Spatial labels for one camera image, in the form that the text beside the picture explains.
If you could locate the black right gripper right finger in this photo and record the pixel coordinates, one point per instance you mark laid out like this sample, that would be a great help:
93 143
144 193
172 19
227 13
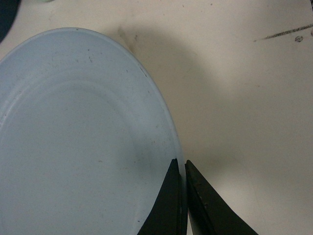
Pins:
209 214

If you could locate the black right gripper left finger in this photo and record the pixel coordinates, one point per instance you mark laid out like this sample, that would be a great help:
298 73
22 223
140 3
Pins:
165 217

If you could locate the blue plastic plate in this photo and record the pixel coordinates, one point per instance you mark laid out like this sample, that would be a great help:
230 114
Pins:
85 137

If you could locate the dark blue cooking pot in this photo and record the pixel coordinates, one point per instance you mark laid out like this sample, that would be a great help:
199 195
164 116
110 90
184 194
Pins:
8 12

